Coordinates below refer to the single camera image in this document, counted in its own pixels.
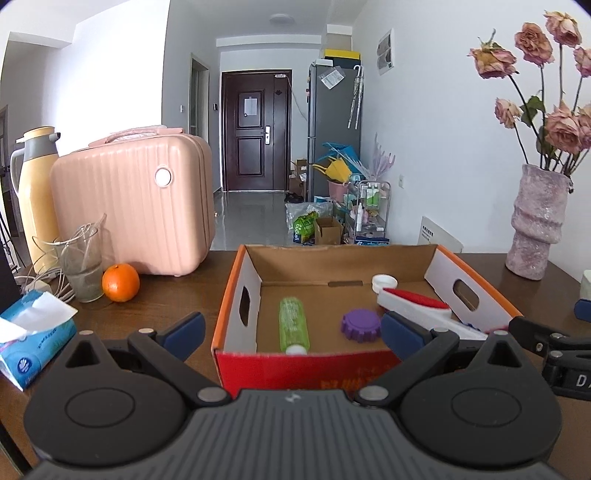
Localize white wall panel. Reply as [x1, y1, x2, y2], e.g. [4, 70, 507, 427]
[376, 28, 396, 75]

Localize green plastic bottle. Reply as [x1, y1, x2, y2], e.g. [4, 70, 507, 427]
[278, 298, 310, 356]

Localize blue tissue pack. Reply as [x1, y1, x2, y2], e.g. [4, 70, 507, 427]
[0, 291, 78, 393]

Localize purple gear-shaped lid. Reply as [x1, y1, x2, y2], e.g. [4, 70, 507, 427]
[341, 309, 382, 343]

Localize green printed bag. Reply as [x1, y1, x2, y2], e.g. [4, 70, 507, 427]
[286, 203, 322, 245]

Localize yellow thermos jug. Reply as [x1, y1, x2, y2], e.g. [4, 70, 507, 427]
[10, 126, 61, 274]

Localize red and white brush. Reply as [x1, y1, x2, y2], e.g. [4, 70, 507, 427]
[376, 286, 455, 326]

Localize white pill bottle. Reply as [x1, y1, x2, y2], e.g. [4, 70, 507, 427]
[431, 318, 509, 340]

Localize black tripod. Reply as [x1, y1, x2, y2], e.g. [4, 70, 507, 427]
[0, 217, 19, 274]

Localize clear folded umbrella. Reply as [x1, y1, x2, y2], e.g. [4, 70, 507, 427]
[347, 65, 366, 130]

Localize dried pink roses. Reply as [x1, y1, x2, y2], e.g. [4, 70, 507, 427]
[467, 10, 591, 177]

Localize small brown cardboard box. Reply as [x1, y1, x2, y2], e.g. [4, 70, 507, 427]
[315, 217, 345, 246]

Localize yellow plastic object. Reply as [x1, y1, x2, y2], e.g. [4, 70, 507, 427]
[314, 159, 352, 183]

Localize grey interior door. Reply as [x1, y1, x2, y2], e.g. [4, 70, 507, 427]
[189, 53, 211, 195]

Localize red cardboard box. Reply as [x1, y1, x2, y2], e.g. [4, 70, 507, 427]
[211, 244, 525, 400]

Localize grey refrigerator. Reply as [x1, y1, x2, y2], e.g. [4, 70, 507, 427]
[308, 62, 363, 205]

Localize pink ribbed suitcase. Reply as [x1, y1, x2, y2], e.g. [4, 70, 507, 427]
[50, 128, 217, 278]

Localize blue plastic frame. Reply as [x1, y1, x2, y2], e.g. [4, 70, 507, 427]
[321, 142, 361, 163]

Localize black screen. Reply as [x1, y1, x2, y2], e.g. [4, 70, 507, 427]
[0, 249, 24, 303]

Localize lilac textured vase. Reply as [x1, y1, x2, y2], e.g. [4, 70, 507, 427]
[505, 164, 573, 281]

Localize white flat box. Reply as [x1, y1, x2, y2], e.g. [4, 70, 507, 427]
[418, 216, 463, 253]

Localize wire storage rack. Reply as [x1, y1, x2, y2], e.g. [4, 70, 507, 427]
[353, 181, 392, 244]

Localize orange fruit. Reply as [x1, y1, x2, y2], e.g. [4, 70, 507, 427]
[102, 263, 140, 303]

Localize clear glass cup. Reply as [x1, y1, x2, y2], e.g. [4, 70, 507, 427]
[53, 213, 107, 304]

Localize lilac branched rack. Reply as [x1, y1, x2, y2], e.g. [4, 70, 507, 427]
[373, 134, 396, 172]

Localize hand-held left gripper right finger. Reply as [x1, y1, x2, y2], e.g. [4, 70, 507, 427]
[353, 310, 532, 409]

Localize dark brown entrance door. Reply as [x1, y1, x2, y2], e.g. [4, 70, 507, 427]
[222, 69, 293, 192]

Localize white cables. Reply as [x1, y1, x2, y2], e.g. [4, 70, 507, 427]
[18, 222, 93, 302]

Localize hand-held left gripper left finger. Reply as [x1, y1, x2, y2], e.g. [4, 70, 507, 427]
[60, 312, 232, 409]

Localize yellow and black boxes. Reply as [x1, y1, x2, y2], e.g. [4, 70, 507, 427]
[323, 48, 361, 66]

